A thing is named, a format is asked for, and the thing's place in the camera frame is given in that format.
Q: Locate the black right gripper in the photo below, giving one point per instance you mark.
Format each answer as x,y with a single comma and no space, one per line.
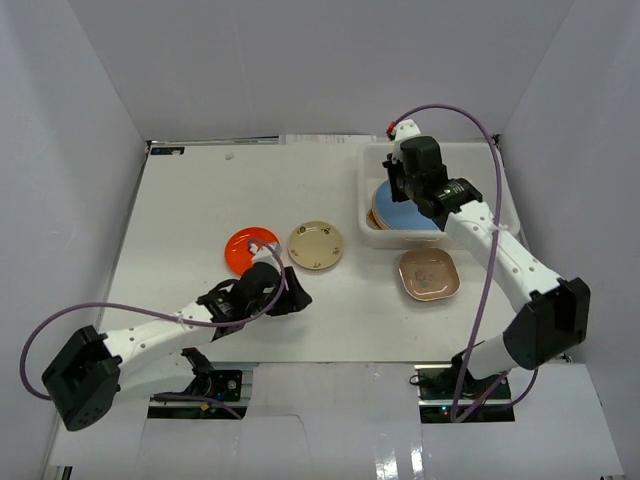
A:
394,167

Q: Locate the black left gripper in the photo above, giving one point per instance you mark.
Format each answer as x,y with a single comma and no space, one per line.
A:
292,298

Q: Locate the blue round plate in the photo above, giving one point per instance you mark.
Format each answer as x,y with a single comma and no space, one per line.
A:
402,215

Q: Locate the pink round plate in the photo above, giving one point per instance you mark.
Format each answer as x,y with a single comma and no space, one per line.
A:
374,218

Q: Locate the brown square panda dish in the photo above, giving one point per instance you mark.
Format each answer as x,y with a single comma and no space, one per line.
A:
428,274

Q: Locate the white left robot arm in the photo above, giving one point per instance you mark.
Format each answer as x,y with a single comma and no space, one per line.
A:
162,358

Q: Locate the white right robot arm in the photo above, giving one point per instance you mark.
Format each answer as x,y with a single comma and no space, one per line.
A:
551,312

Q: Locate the white plastic bin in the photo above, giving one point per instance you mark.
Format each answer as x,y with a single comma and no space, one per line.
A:
469,160

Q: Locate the beige patterned small plate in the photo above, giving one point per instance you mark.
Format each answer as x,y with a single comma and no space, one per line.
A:
315,245

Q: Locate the orange round plate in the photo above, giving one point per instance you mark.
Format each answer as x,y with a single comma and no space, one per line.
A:
242,247

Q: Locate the black label sticker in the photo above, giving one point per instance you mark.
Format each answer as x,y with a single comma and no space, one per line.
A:
169,151

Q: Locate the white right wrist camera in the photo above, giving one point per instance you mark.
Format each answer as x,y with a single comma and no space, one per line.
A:
402,131

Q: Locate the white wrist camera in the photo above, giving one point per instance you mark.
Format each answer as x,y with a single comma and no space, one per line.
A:
402,131
269,253

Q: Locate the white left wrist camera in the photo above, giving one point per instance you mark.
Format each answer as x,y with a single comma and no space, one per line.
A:
269,253

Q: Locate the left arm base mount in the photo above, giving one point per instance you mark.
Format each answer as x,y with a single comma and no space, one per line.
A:
211,394

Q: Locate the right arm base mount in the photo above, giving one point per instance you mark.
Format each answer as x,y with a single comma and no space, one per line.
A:
436,383

